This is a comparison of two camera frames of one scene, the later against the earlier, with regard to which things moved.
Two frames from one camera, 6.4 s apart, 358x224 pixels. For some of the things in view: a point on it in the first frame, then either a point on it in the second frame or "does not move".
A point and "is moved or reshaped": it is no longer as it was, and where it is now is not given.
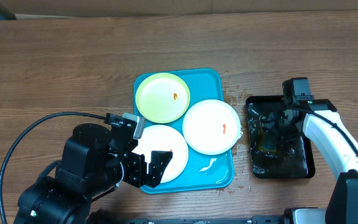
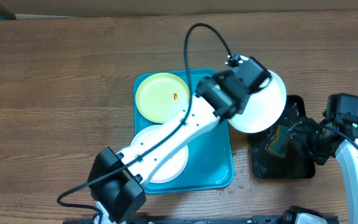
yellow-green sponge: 267,141 is moved or reshaped
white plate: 211,127 → 263,109
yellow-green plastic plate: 163,98 does not move
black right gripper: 273,127 → 299,134
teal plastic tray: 203,172 does not move
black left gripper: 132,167 → 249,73
